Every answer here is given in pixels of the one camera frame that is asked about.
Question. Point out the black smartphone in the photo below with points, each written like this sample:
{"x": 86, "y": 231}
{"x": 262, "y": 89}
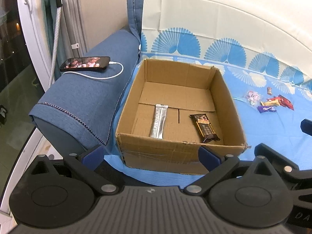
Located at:
{"x": 85, "y": 64}

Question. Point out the purple chocolate bar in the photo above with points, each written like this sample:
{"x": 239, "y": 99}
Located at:
{"x": 266, "y": 109}

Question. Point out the blue sofa armrest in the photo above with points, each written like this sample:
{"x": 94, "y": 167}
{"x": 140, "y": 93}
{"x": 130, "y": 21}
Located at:
{"x": 78, "y": 111}

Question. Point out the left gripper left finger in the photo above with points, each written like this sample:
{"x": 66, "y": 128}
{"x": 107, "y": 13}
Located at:
{"x": 83, "y": 167}

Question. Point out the grey curtain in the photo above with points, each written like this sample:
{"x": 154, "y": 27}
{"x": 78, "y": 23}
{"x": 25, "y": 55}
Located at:
{"x": 72, "y": 41}

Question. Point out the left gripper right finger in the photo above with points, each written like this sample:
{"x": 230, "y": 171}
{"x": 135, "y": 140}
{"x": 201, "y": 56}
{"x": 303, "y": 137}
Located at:
{"x": 219, "y": 168}

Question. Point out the brown chocolate bar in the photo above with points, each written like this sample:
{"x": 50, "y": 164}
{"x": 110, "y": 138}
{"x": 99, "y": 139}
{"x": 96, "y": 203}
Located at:
{"x": 204, "y": 127}

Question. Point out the pink candy bag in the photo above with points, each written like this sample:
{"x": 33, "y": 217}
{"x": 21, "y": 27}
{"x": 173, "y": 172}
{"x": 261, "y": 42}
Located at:
{"x": 253, "y": 97}

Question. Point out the silver snack bar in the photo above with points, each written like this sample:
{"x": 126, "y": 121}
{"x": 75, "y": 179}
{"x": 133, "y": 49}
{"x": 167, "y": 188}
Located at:
{"x": 159, "y": 119}

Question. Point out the red snack packet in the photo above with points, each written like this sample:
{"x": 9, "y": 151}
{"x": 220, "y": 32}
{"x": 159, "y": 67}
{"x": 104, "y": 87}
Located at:
{"x": 285, "y": 102}

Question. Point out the blue white patterned cover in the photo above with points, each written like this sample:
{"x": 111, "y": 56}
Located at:
{"x": 246, "y": 51}

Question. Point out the braided white pole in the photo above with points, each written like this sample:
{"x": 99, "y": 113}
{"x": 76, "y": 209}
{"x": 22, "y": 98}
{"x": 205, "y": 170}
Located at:
{"x": 55, "y": 41}

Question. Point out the red stick snack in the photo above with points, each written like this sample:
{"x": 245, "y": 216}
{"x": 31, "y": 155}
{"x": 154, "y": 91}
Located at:
{"x": 274, "y": 98}

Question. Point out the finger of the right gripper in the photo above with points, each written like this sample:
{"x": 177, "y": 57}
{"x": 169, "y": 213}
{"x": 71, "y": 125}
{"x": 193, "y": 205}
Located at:
{"x": 306, "y": 126}
{"x": 289, "y": 171}

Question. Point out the yellow snack bar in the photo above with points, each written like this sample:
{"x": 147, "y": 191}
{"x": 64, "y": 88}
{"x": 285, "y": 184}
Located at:
{"x": 270, "y": 103}

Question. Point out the white window frame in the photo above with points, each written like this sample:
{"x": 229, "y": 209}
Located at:
{"x": 32, "y": 22}

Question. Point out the brown cardboard box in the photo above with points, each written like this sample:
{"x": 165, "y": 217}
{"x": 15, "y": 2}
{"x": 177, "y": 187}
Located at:
{"x": 186, "y": 89}

